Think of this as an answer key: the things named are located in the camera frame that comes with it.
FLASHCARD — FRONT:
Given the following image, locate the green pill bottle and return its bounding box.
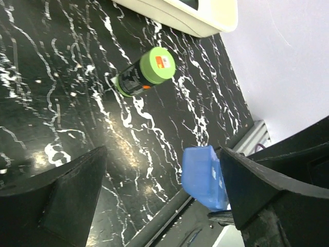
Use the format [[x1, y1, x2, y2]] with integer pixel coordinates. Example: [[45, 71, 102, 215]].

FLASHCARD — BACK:
[[115, 47, 176, 97]]

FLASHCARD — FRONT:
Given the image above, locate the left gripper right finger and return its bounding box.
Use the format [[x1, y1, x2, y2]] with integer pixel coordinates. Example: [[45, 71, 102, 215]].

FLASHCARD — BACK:
[[220, 148, 328, 246]]

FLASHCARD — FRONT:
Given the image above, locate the white serving tray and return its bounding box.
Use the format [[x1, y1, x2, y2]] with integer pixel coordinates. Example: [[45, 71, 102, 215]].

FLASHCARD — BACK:
[[115, 0, 239, 38]]

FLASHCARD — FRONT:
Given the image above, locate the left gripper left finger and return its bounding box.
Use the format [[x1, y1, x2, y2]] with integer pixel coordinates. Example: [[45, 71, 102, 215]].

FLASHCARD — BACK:
[[1, 146, 107, 246]]

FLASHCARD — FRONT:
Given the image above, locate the black marble mat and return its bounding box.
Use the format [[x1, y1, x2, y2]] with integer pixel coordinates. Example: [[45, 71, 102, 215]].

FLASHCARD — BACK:
[[1, 1, 253, 246]]

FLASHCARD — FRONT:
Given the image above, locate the blue pill organizer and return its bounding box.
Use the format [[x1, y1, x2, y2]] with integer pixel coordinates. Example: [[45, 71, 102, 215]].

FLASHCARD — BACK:
[[181, 146, 229, 211]]

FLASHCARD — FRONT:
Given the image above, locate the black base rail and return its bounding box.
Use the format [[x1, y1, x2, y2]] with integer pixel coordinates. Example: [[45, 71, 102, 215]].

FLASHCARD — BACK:
[[127, 190, 224, 246]]

